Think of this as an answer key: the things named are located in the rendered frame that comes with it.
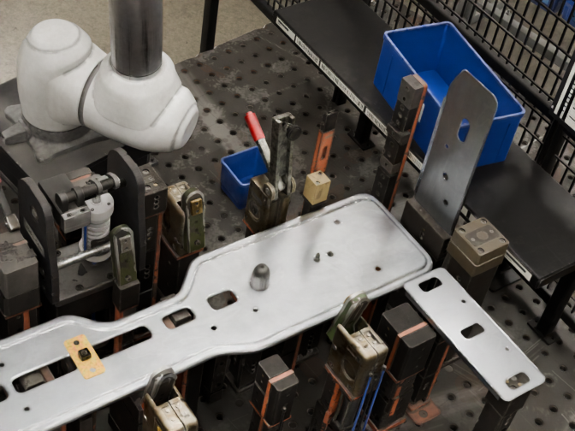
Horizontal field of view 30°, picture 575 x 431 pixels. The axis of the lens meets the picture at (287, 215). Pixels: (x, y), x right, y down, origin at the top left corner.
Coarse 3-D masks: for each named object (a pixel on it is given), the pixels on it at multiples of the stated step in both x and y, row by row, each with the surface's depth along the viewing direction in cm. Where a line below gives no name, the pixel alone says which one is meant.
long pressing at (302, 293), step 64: (256, 256) 194; (320, 256) 197; (384, 256) 199; (64, 320) 178; (128, 320) 180; (256, 320) 184; (320, 320) 187; (0, 384) 168; (64, 384) 170; (128, 384) 172
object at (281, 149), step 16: (288, 112) 190; (272, 128) 190; (288, 128) 187; (272, 144) 192; (288, 144) 193; (272, 160) 194; (288, 160) 195; (272, 176) 196; (288, 176) 197; (288, 192) 200
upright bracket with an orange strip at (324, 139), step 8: (328, 112) 194; (336, 112) 195; (328, 120) 195; (336, 120) 196; (320, 128) 197; (328, 128) 197; (320, 136) 198; (328, 136) 198; (320, 144) 199; (328, 144) 200; (320, 152) 201; (328, 152) 202; (312, 160) 203; (320, 160) 202; (328, 160) 204; (312, 168) 204; (320, 168) 204; (304, 200) 211
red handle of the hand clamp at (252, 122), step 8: (248, 112) 199; (248, 120) 199; (256, 120) 199; (256, 128) 198; (256, 136) 198; (264, 136) 199; (264, 144) 199; (264, 152) 198; (264, 160) 199; (280, 176) 199; (280, 184) 198
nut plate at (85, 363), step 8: (80, 336) 176; (64, 344) 175; (72, 344) 175; (80, 344) 175; (88, 344) 176; (72, 352) 174; (80, 352) 173; (88, 352) 173; (80, 360) 173; (88, 360) 173; (96, 360) 174; (80, 368) 172; (88, 368) 172; (96, 368) 173; (104, 368) 173; (88, 376) 171
